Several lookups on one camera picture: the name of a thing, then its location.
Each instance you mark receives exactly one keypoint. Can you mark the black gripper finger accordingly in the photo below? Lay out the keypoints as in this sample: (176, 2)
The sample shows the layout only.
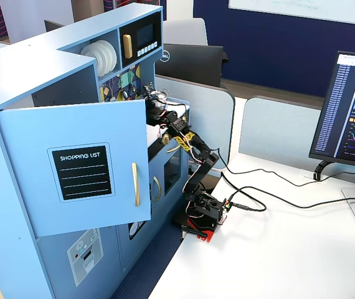
(161, 97)
(150, 93)

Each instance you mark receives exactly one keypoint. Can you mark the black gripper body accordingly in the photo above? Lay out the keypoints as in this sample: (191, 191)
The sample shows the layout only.
(151, 100)

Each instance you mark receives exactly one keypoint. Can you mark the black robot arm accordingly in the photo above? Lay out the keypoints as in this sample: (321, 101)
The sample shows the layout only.
(204, 168)

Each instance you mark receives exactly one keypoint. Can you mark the steel toy spoon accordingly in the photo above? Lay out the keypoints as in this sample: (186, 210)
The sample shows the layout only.
(133, 88)

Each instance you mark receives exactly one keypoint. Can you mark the steel toy ladle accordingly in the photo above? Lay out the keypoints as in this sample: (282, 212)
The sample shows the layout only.
(124, 93)

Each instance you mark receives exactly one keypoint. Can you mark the gold stove knob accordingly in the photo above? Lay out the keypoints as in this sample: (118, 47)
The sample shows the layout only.
(165, 140)
(185, 120)

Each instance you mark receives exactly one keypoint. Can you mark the steel toy spatula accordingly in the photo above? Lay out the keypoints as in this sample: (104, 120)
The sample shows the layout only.
(112, 98)

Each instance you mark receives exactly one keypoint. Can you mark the black dell monitor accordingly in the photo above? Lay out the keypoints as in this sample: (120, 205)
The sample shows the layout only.
(193, 63)

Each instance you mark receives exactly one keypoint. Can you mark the white toy plate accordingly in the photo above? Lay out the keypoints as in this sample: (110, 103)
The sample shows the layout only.
(108, 57)
(90, 59)
(114, 56)

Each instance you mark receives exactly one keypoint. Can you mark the grey desk divider panel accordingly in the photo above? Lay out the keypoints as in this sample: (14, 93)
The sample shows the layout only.
(277, 130)
(208, 124)

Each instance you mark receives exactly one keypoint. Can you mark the black toy microwave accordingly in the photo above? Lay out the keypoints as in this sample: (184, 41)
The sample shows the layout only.
(144, 34)

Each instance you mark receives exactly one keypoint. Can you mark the blue oven door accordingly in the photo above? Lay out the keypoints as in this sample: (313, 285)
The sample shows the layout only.
(172, 174)

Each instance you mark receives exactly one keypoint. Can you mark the grey office chair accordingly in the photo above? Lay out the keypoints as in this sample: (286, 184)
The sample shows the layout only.
(185, 32)

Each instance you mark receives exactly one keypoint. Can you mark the blue shopping list fridge door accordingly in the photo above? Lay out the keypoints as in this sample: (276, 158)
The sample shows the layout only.
(71, 124)

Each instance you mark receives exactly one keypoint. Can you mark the red table clamp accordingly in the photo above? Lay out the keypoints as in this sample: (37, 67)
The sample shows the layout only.
(200, 229)

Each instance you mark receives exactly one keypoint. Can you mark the blue toy play kitchen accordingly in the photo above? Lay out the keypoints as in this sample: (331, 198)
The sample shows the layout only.
(25, 62)

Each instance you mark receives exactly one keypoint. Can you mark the whiteboard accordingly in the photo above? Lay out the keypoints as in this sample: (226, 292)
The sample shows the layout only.
(305, 7)

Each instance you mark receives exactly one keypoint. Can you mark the blue ice dispenser door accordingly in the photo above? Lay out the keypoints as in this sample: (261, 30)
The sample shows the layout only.
(81, 264)

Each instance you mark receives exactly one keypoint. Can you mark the computer monitor with graphs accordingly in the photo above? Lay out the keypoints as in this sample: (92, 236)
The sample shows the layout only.
(345, 109)

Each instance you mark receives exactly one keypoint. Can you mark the black monitor bracket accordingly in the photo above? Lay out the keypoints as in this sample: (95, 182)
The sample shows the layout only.
(320, 169)

